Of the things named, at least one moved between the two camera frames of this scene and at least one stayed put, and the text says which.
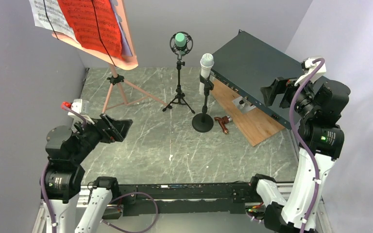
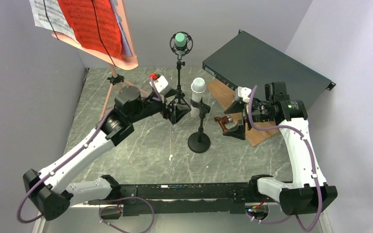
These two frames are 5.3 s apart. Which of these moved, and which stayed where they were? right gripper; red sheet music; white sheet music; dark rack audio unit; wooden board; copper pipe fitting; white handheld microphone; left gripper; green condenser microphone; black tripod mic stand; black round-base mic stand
Moved: right gripper; black round-base mic stand; left gripper; white handheld microphone
Stayed: black tripod mic stand; wooden board; green condenser microphone; red sheet music; dark rack audio unit; copper pipe fitting; white sheet music
